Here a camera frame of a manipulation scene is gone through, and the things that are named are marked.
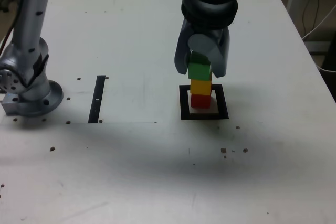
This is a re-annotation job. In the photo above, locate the yellow cube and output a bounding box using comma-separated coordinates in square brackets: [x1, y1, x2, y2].
[190, 78, 213, 96]

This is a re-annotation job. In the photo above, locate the red cube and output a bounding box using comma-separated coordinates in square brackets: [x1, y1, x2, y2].
[190, 93, 212, 110]

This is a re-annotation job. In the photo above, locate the black tape square outline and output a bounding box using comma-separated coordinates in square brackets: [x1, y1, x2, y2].
[179, 84, 229, 121]

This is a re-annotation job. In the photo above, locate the black tape strip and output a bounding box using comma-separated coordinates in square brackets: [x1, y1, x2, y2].
[88, 75, 106, 124]

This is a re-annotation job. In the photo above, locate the white background cable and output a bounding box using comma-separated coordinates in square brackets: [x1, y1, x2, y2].
[301, 5, 336, 72]

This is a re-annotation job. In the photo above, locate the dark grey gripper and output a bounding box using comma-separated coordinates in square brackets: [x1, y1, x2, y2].
[174, 19, 232, 79]

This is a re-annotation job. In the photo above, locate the black cable at arm base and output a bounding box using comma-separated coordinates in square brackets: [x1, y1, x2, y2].
[0, 0, 24, 53]

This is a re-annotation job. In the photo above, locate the green cube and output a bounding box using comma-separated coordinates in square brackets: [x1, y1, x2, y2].
[187, 50, 213, 81]

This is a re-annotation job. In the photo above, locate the dark background object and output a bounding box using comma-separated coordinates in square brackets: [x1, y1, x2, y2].
[0, 0, 16, 13]

